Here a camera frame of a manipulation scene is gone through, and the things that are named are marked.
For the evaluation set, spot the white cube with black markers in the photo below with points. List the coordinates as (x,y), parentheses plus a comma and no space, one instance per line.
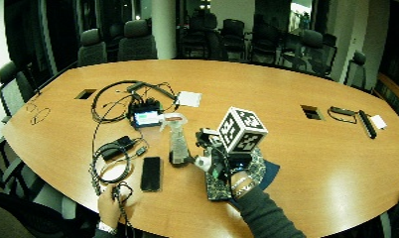
(241,129)

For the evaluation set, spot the patterned black-white board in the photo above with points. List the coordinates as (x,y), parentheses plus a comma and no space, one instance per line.
(216,190)

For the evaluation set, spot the silver wristwatch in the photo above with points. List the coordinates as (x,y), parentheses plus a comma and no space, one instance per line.
(105,227)

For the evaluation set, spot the black smartphone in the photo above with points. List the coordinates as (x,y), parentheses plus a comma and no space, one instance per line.
(150,174)

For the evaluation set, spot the white square card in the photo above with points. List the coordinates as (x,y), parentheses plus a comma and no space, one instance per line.
(188,99)

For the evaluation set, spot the black power adapter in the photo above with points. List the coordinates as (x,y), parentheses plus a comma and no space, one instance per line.
(114,147)

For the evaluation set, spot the small black device with screen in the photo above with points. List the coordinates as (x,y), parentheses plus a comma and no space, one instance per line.
(145,116)

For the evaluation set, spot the black mesh office chair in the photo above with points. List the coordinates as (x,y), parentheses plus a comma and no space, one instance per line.
(18,205)

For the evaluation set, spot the black glasses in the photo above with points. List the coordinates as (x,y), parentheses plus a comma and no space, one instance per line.
(341,110)

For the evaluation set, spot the grey office chair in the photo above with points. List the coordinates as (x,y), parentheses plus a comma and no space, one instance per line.
(356,71)
(14,89)
(136,41)
(92,48)
(310,49)

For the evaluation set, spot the white column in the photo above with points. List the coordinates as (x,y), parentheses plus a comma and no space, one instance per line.
(164,29)

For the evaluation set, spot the long black bar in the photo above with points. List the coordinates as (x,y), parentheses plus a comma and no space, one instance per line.
(367,124)

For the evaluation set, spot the small white card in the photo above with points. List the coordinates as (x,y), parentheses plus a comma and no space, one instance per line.
(377,121)

